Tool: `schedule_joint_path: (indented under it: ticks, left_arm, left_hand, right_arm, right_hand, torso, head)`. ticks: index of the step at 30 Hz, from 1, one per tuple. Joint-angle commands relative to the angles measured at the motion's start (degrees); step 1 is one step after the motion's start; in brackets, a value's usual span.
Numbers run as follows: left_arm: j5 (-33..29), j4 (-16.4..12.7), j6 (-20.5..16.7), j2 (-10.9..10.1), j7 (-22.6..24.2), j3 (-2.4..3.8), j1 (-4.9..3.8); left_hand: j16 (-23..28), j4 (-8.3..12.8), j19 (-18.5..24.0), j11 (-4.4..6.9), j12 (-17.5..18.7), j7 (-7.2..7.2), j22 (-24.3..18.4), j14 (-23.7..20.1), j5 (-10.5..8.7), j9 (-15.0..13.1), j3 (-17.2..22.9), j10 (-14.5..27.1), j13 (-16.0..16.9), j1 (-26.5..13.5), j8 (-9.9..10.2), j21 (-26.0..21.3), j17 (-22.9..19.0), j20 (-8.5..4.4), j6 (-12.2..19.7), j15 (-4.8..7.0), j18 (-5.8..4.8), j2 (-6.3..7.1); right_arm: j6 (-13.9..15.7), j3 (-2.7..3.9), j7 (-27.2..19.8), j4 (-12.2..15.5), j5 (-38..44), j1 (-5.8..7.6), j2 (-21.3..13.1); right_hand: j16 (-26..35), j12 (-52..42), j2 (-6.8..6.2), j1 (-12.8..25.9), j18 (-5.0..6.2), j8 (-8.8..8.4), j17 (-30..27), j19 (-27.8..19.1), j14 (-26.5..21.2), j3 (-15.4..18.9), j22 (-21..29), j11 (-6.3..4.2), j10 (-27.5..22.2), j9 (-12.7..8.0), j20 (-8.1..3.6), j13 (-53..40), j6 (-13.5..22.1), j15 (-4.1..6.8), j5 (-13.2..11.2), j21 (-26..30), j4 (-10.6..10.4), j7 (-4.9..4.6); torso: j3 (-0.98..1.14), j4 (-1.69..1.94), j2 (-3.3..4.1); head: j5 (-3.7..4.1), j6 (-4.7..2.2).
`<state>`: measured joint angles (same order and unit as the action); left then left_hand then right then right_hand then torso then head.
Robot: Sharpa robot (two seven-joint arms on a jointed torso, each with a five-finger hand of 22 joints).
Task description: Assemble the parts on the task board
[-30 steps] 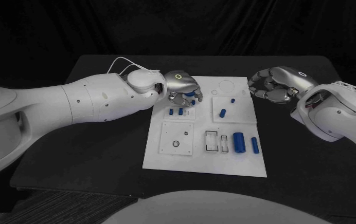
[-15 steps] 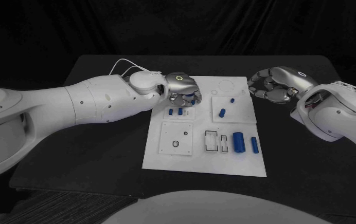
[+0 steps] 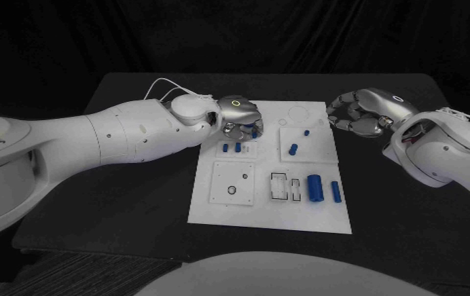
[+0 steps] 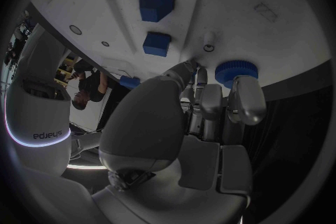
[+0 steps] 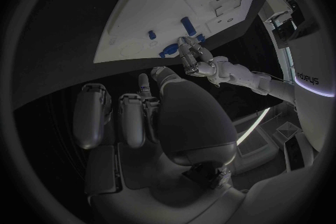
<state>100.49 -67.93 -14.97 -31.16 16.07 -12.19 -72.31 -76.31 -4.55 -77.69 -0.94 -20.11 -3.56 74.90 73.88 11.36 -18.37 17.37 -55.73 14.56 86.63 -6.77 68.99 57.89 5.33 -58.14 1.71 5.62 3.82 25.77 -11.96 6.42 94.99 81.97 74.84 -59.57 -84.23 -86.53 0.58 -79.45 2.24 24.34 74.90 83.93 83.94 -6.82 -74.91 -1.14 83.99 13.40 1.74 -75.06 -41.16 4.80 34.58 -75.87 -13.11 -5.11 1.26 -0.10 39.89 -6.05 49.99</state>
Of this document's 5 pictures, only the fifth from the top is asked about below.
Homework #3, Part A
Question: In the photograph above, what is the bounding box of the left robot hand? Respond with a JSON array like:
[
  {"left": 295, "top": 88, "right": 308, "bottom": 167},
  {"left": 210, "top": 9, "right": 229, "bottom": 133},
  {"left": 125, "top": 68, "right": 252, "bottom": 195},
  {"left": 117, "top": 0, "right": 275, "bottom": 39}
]
[{"left": 177, "top": 36, "right": 218, "bottom": 78}]

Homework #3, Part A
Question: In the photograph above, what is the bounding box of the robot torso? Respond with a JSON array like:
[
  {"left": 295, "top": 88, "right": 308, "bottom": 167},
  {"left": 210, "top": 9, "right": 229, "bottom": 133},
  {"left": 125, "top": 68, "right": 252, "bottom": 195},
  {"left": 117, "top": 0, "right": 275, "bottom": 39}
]
[{"left": 287, "top": 18, "right": 336, "bottom": 153}]

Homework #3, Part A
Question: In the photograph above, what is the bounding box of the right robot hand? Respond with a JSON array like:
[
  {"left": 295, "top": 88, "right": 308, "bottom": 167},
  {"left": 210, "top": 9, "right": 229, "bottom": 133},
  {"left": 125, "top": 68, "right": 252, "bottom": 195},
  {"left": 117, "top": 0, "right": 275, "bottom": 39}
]
[{"left": 71, "top": 66, "right": 249, "bottom": 224}]

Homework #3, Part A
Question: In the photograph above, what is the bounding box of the white task board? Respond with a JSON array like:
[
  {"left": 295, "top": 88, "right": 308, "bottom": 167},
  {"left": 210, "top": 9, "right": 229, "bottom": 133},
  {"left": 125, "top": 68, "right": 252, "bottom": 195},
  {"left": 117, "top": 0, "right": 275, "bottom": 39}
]
[{"left": 93, "top": 0, "right": 263, "bottom": 64}]

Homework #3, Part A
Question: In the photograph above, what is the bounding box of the long blue peg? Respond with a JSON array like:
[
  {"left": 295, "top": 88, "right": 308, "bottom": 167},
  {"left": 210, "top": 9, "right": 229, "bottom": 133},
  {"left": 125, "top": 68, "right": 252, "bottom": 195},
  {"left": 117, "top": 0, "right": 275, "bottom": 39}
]
[{"left": 180, "top": 16, "right": 198, "bottom": 37}]

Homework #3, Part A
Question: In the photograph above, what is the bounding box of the blue gear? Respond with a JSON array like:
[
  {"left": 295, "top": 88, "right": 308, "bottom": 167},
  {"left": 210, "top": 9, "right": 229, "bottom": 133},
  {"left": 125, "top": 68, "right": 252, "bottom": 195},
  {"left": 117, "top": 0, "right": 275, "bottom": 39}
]
[{"left": 158, "top": 43, "right": 180, "bottom": 59}]

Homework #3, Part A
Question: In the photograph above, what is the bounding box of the white cable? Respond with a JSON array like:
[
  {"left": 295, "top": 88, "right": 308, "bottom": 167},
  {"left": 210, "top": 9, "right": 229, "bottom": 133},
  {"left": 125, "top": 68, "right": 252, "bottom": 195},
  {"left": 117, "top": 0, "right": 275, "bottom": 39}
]
[{"left": 251, "top": 71, "right": 293, "bottom": 83}]

